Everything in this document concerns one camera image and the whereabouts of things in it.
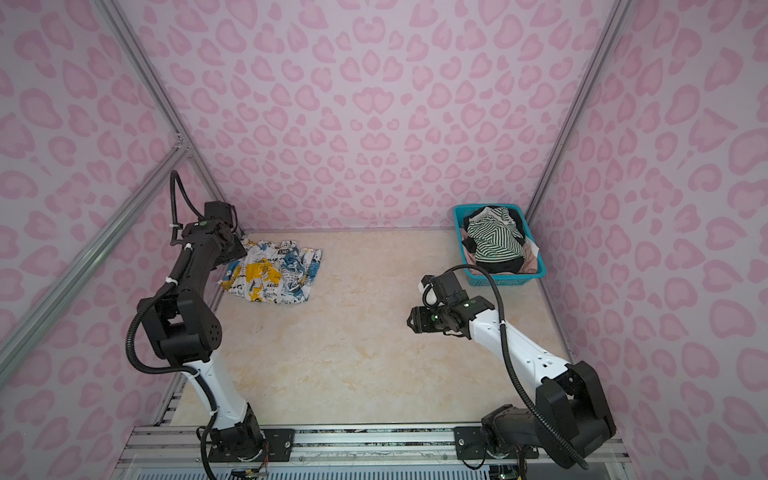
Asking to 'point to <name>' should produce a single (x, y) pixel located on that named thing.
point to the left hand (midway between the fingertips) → (236, 251)
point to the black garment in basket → (497, 267)
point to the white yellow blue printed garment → (276, 272)
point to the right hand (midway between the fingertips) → (414, 318)
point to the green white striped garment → (495, 235)
